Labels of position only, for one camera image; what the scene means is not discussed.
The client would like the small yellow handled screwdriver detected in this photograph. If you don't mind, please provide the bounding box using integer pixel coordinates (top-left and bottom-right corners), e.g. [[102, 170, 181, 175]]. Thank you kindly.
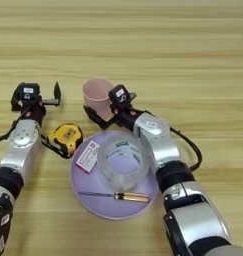
[[78, 190, 150, 204]]

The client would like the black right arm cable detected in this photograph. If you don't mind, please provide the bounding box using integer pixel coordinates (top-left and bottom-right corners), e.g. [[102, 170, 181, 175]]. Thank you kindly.
[[168, 125, 204, 173]]

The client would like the clear adhesive tape roll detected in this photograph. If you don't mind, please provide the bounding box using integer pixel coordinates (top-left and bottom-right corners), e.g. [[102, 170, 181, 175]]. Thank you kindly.
[[96, 132, 151, 192]]

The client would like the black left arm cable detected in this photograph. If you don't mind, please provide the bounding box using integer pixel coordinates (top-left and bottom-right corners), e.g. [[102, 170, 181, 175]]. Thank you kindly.
[[0, 111, 30, 145]]

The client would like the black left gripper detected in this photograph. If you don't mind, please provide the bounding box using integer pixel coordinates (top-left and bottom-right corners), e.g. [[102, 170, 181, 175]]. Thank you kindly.
[[10, 81, 62, 127]]

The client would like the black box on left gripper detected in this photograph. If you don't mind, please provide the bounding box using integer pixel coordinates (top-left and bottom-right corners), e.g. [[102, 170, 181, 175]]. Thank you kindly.
[[17, 82, 42, 103]]

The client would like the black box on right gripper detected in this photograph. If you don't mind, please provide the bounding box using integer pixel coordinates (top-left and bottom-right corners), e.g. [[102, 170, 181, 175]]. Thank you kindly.
[[108, 84, 132, 106]]

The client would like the pink plastic cup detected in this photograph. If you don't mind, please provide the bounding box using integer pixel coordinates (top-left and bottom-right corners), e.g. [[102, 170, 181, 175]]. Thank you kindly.
[[82, 78, 116, 123]]

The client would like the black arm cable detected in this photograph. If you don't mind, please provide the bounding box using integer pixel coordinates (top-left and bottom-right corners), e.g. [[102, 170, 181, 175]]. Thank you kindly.
[[0, 111, 30, 145], [168, 125, 204, 173]]

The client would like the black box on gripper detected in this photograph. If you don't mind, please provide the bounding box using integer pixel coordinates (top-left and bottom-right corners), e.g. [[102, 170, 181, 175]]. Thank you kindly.
[[108, 84, 132, 106], [17, 82, 42, 103]]

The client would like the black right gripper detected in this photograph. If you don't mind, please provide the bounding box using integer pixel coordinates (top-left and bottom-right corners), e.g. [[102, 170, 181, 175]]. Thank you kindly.
[[83, 91, 148, 133]]

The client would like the small pink white box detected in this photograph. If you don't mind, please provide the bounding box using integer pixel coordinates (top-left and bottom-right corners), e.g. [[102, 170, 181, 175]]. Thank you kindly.
[[75, 140, 101, 174]]

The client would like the purple round plate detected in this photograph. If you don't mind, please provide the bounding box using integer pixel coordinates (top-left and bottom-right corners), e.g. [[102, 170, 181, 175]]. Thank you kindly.
[[69, 130, 162, 221]]

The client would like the yellow black tape measure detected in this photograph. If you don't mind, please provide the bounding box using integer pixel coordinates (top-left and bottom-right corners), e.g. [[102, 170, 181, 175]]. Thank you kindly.
[[40, 123, 84, 160]]

